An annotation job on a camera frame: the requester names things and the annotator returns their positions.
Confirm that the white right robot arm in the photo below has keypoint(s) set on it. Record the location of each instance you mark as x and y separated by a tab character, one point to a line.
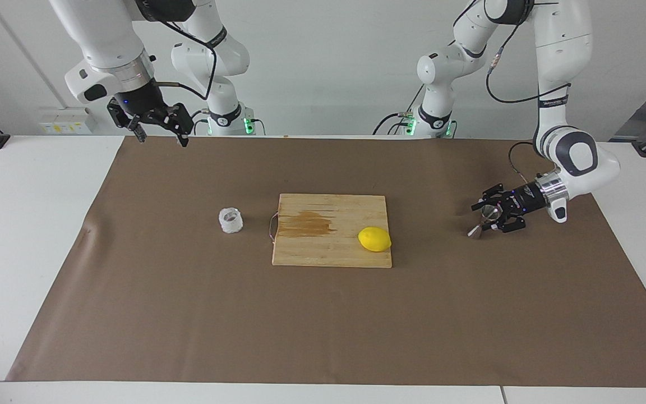
104	39

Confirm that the small clear glass cup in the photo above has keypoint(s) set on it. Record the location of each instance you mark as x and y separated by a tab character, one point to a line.
231	221

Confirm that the wooden cutting board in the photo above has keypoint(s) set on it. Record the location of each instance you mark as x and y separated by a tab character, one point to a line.
328	252

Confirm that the yellow lemon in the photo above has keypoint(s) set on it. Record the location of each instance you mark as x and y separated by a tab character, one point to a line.
374	239

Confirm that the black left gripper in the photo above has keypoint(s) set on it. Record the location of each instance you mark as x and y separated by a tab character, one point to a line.
525	199

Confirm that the white wall socket box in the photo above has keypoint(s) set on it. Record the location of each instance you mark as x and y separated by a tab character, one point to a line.
68	120

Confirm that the brown paper table mat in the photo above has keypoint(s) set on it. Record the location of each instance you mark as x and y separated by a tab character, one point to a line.
188	308

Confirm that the steel double jigger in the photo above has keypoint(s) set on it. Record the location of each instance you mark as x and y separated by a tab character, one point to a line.
475	232

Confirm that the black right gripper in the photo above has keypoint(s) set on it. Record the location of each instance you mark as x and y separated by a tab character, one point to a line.
141	101

